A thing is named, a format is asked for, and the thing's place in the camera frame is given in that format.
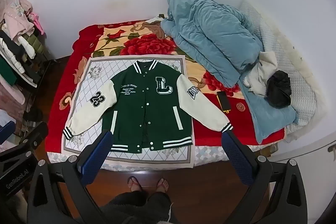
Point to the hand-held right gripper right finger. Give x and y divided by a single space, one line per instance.
236 158

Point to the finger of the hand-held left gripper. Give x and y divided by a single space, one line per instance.
36 134
6 130

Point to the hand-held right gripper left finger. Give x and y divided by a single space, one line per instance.
95 158

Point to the green and white varsity jacket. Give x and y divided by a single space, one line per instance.
147 113

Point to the pale diamond pattern bed sheet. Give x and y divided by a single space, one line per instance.
210 154

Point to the person's left foot with sandal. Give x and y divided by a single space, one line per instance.
135 184

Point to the person's foot with sandal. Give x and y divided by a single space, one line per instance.
135 184
162 184

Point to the black phone with yellow case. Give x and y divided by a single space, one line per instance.
223 102

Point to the person's legs in dark pants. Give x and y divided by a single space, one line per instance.
136 209

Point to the black metal rack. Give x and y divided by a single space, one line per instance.
46 69

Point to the person's right foot with sandal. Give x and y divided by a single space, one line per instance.
162 184

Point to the white cabinet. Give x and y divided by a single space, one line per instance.
309 153

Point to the white diamond pattern mat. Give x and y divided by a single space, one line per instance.
86 78

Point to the black cloth bundle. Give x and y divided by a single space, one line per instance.
279 90

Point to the white fleece cloth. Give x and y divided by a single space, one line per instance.
265 69

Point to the white quilted bed cover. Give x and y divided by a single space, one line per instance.
302 82

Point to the red floral blanket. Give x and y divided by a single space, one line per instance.
136 43

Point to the blue quilt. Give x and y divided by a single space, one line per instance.
215 37

